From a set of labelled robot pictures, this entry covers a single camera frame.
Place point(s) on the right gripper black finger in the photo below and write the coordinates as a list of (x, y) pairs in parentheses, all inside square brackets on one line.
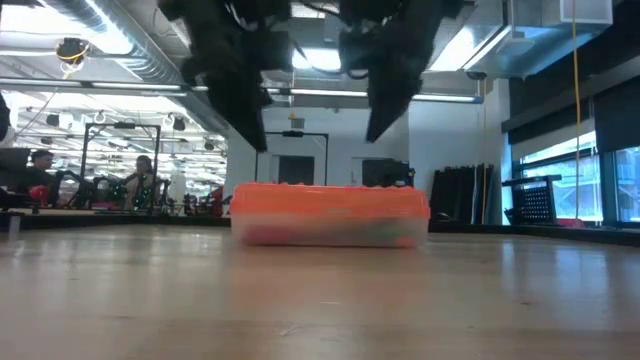
[(390, 100)]

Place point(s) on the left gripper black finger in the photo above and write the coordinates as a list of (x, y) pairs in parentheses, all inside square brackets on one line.
[(240, 110)]

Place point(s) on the orange perforated plastic lid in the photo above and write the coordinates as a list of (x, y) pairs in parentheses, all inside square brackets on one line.
[(330, 200)]

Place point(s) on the clear plastic storage box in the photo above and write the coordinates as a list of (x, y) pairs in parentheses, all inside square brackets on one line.
[(330, 232)]

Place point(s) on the ceiling light strip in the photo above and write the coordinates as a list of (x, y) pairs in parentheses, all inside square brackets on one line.
[(440, 98)]

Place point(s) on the black equipment cabinet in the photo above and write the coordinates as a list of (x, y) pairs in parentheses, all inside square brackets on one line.
[(385, 172)]

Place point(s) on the black panel stack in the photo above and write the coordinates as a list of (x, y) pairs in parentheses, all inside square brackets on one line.
[(457, 195)]

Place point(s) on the person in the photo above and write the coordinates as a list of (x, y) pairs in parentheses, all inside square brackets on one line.
[(142, 175), (37, 175)]

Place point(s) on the black perforated cart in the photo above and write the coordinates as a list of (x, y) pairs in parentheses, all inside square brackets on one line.
[(535, 202)]

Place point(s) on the black gantry frame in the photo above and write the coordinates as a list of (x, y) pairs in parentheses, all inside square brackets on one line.
[(157, 150), (292, 133)]

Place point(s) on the round ceiling camera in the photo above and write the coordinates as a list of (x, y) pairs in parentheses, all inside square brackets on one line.
[(72, 50)]

